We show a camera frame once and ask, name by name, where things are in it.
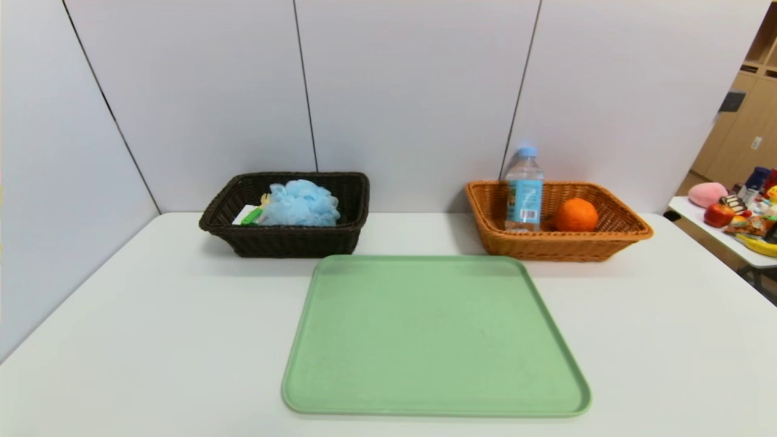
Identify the light blue bath loofah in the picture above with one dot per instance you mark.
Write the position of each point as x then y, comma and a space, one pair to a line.
300, 203

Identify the clear water bottle blue label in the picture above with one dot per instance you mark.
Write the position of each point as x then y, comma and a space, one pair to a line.
524, 194

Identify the multicolour puzzle cube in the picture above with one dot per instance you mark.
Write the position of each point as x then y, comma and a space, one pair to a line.
244, 215

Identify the orange fruit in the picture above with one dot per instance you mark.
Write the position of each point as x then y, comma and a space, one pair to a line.
576, 215

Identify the dark brown wicker basket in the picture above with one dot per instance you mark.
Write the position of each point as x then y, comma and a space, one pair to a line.
285, 243

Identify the orange wicker basket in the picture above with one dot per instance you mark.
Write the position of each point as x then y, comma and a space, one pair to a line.
564, 246

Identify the light green plastic tray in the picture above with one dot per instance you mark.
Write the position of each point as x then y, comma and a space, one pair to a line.
437, 340

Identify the black table corner cap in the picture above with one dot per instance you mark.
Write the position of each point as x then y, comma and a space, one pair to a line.
672, 214

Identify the pink peach toy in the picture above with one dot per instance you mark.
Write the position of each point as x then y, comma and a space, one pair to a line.
707, 194

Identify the white side table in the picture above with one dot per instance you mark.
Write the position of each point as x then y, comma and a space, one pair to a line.
716, 240

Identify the red apple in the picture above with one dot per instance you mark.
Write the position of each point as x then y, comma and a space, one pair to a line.
720, 215

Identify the brown white chocolate cake toy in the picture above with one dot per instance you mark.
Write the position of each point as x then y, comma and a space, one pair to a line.
734, 203

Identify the light wooden cabinet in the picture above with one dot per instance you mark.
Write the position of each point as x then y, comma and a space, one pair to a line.
740, 139

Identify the grey box on cabinet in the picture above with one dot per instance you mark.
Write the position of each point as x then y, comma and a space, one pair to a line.
732, 101

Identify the orange snack packet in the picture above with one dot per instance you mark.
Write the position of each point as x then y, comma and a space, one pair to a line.
753, 226

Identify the yellow banana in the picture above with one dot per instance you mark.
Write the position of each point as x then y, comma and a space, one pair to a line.
759, 246

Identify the blue and white can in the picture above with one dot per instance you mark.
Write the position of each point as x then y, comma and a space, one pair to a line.
757, 178

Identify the red drink can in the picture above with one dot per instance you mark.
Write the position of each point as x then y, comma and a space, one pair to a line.
771, 181

